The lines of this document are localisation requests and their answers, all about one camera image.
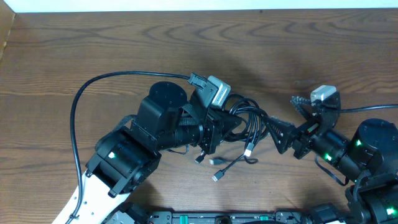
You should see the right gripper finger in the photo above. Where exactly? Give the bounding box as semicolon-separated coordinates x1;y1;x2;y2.
290;96;313;120
265;117;297;154

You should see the black cable bundle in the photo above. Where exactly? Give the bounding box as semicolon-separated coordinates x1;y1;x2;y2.
194;93;271;183

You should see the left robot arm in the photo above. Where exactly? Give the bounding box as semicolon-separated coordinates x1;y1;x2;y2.
54;77;242;223

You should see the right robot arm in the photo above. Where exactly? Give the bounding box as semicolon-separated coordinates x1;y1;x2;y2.
264;91;397;223

